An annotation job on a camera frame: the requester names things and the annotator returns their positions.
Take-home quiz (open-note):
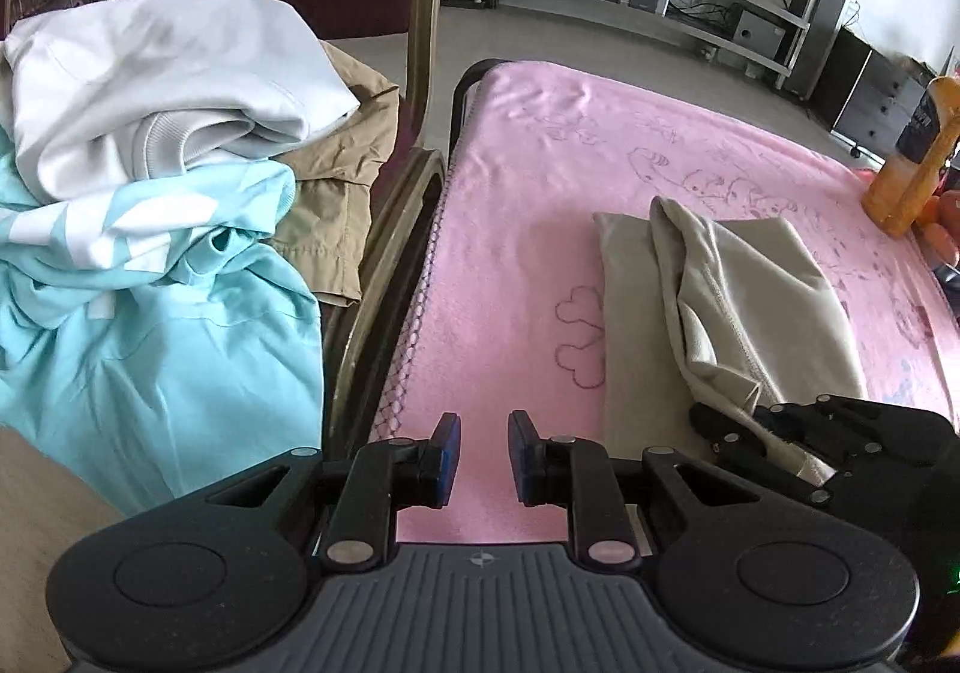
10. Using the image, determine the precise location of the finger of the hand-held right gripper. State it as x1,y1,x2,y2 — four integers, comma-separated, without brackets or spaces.
690,403,835,510
752,392,955,465

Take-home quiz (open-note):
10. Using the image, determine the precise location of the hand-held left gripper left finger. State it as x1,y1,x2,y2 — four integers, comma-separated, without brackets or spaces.
199,412,462,569

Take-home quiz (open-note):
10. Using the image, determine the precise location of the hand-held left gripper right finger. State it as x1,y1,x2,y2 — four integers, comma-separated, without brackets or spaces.
510,409,755,569

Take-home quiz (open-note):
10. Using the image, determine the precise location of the cream zip jacket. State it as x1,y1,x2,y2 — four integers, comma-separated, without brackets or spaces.
592,195,871,486

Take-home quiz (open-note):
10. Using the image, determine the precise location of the orange plush toy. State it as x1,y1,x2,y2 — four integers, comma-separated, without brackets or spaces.
861,73,960,269

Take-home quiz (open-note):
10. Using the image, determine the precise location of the pink printed blanket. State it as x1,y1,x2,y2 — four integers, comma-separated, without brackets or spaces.
367,62,960,546

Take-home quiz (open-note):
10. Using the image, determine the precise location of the light blue garment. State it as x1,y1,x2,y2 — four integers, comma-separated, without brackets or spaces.
0,159,325,516

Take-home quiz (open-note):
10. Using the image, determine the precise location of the khaki garment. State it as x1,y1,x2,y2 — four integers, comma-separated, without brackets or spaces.
270,39,402,307

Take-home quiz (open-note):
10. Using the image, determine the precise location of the black drawer cabinet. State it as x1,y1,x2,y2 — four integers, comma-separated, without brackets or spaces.
814,28,942,153

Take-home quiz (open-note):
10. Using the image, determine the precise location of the tall silver speaker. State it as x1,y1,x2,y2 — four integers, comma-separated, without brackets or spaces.
780,0,860,97

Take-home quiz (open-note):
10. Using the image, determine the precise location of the white garment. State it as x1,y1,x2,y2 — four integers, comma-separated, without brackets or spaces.
0,0,361,202

